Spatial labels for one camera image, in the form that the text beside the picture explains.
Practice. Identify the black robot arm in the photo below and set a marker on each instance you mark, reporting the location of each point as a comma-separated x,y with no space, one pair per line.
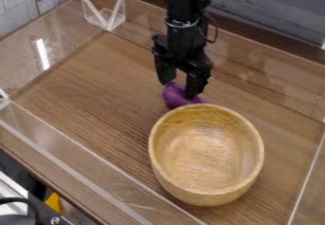
188,11

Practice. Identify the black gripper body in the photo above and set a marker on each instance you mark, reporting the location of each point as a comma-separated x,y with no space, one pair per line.
182,45

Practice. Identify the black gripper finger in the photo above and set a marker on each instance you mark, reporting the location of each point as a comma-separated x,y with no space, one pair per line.
197,82
166,70

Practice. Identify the purple toy eggplant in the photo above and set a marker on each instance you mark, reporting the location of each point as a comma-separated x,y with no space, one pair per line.
174,96

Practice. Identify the brown wooden bowl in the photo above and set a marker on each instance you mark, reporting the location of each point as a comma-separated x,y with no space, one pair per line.
206,154

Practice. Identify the yellow black device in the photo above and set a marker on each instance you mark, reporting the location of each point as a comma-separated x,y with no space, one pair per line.
54,202

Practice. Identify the clear acrylic enclosure wall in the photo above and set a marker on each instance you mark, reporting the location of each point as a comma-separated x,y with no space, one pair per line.
81,99

